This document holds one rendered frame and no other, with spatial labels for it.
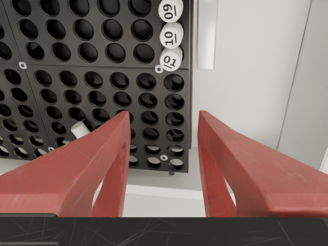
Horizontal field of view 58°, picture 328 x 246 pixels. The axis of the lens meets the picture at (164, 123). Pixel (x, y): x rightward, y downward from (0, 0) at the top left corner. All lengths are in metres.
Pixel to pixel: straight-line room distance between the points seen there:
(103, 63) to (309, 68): 0.14
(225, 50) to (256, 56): 0.02
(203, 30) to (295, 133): 0.11
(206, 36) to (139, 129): 0.09
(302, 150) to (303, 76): 0.05
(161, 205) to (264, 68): 0.31
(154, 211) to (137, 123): 0.31
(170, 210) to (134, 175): 0.24
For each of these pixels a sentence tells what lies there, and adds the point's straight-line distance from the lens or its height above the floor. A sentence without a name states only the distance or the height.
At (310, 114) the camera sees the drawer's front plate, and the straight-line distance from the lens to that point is 0.22.
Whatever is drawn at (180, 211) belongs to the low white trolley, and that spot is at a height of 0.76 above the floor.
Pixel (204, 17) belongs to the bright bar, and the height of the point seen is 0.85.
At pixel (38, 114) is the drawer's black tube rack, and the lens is 0.24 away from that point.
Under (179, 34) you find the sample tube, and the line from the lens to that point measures 0.16.
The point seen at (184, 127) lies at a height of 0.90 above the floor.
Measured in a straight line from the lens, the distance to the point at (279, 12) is 0.24.
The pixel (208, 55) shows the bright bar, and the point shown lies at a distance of 0.24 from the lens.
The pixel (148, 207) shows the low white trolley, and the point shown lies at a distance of 0.51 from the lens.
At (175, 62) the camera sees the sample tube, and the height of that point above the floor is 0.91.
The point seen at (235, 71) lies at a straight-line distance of 0.26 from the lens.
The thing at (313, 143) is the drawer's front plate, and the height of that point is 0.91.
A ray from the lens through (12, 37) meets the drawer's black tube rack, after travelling 0.22.
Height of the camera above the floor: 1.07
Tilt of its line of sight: 54 degrees down
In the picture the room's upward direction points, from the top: 165 degrees counter-clockwise
